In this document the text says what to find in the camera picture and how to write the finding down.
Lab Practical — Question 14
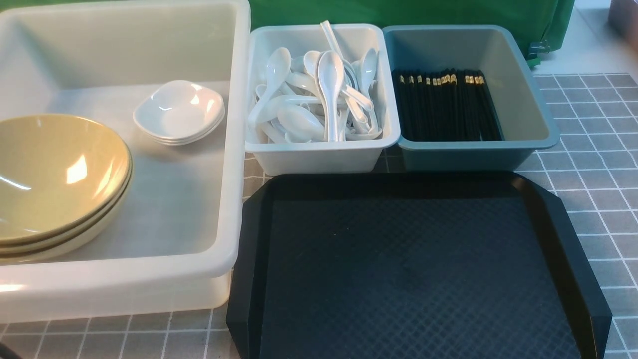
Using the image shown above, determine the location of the white spoon bin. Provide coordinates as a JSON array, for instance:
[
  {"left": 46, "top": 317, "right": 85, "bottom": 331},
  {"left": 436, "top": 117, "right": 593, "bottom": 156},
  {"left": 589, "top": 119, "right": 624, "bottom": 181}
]
[{"left": 243, "top": 23, "right": 401, "bottom": 177}]

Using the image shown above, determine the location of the large translucent white tub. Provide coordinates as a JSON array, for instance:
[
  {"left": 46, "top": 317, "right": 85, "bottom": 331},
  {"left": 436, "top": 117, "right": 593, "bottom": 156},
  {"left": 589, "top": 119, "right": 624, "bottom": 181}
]
[{"left": 1, "top": 0, "right": 251, "bottom": 323}]

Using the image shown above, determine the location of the black chopsticks bundle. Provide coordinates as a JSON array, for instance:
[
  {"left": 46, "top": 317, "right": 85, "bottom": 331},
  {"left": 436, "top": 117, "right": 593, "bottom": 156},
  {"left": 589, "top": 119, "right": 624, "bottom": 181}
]
[{"left": 392, "top": 68, "right": 504, "bottom": 142}]

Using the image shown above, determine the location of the white sauce dish in tub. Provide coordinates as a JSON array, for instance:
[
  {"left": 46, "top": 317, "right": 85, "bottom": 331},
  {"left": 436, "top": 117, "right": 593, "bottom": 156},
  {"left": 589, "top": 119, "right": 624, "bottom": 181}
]
[{"left": 140, "top": 113, "right": 226, "bottom": 146}]

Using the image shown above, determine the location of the black serving tray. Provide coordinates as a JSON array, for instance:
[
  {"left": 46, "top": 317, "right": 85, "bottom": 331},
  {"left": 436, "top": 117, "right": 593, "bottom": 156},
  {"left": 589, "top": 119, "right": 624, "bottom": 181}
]
[{"left": 226, "top": 172, "right": 612, "bottom": 359}]

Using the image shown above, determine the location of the white spoon handle top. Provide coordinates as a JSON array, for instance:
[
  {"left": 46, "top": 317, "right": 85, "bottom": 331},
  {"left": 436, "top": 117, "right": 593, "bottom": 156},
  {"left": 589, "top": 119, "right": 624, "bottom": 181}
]
[{"left": 320, "top": 20, "right": 344, "bottom": 60}]

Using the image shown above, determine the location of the green cloth backdrop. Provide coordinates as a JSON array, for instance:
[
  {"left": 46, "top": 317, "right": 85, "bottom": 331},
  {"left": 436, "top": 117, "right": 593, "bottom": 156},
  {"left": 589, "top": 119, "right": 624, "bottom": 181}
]
[{"left": 249, "top": 0, "right": 574, "bottom": 68}]

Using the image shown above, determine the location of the white square sauce dish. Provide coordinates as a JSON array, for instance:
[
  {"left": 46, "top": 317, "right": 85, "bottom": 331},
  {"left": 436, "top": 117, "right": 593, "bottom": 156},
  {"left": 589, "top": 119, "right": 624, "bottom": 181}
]
[{"left": 133, "top": 80, "right": 226, "bottom": 140}]

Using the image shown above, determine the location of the teal chopstick bin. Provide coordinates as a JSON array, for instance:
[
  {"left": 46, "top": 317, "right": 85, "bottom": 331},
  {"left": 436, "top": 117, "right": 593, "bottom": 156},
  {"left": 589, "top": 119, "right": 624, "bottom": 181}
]
[{"left": 383, "top": 25, "right": 560, "bottom": 172}]

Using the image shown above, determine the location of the olive bowl in tub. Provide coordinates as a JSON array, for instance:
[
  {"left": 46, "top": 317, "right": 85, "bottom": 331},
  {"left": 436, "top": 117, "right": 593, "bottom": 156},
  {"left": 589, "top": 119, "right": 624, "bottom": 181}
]
[{"left": 0, "top": 155, "right": 134, "bottom": 256}]

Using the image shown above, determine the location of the white spoon left long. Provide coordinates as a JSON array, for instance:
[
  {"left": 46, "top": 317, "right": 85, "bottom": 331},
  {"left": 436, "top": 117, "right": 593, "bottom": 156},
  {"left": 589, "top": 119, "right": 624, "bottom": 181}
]
[{"left": 248, "top": 47, "right": 292, "bottom": 130}]

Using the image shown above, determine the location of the olive noodle bowl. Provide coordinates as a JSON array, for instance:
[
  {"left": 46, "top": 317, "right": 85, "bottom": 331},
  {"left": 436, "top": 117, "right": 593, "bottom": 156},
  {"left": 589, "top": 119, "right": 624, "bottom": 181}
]
[{"left": 0, "top": 114, "right": 133, "bottom": 244}]

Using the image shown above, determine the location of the cream bowl under stack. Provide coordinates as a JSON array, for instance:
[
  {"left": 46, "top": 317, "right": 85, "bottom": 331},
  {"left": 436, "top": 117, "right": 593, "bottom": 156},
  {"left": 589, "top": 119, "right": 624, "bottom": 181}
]
[{"left": 0, "top": 184, "right": 131, "bottom": 265}]

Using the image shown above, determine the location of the white spoon upright centre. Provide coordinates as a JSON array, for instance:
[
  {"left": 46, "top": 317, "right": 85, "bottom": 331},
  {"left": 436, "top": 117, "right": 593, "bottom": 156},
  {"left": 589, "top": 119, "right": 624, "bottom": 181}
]
[{"left": 316, "top": 51, "right": 345, "bottom": 142}]

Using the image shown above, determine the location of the white spoon lying bottom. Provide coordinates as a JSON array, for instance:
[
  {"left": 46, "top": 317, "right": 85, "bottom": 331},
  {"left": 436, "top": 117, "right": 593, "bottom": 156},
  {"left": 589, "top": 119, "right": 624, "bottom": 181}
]
[{"left": 277, "top": 105, "right": 325, "bottom": 143}]

